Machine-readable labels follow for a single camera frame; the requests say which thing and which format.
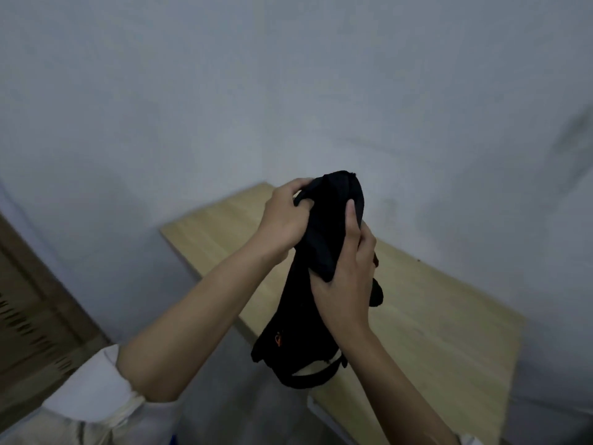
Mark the person's right forearm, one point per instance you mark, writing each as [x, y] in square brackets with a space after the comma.
[394, 389]

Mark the person's right thumb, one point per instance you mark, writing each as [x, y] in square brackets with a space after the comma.
[352, 229]

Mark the white table frame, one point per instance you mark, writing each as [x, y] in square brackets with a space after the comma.
[326, 424]

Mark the person's left forearm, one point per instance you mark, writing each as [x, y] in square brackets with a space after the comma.
[194, 319]

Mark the brown wooden door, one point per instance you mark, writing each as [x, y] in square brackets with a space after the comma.
[32, 310]

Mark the person's left hand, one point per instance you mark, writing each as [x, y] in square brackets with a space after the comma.
[278, 222]

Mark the person's left fingers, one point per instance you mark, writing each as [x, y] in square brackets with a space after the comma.
[296, 185]

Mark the person's right hand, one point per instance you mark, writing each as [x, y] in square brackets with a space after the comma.
[345, 291]

